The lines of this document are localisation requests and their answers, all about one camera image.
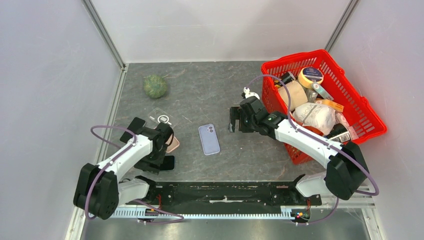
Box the grey slotted cable duct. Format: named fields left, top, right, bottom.
left=109, top=207, right=293, bottom=220

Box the yellow masking tape roll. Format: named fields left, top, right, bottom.
left=297, top=66, right=324, bottom=89

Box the green felt ball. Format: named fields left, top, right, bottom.
left=143, top=74, right=168, bottom=99

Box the orange small box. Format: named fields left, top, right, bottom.
left=314, top=99, right=345, bottom=113

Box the red plastic basket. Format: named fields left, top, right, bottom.
left=261, top=49, right=388, bottom=145

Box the white wrapped package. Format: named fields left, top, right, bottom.
left=292, top=102, right=336, bottom=135

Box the black smartphone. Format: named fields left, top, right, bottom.
left=119, top=117, right=146, bottom=144
left=159, top=155, right=176, bottom=171

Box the black mounting base plate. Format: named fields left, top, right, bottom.
left=142, top=181, right=322, bottom=214

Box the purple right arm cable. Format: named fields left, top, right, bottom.
left=244, top=74, right=381, bottom=226

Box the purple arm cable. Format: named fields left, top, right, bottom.
left=244, top=74, right=381, bottom=226
left=84, top=125, right=185, bottom=225

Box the clear magsafe phone case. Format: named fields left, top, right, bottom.
left=147, top=107, right=179, bottom=127

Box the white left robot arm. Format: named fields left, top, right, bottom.
left=73, top=117, right=174, bottom=220

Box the black yellow tool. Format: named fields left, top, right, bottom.
left=274, top=71, right=296, bottom=89

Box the teal white small packet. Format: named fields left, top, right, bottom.
left=311, top=82, right=334, bottom=101

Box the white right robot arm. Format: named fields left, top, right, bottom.
left=228, top=96, right=370, bottom=205

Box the pink phone case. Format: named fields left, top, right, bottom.
left=165, top=136, right=180, bottom=154

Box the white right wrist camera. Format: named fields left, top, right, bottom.
left=241, top=87, right=261, bottom=100

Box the lilac phone case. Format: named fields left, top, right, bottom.
left=198, top=124, right=221, bottom=156

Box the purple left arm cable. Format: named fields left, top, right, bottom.
left=84, top=125, right=185, bottom=225

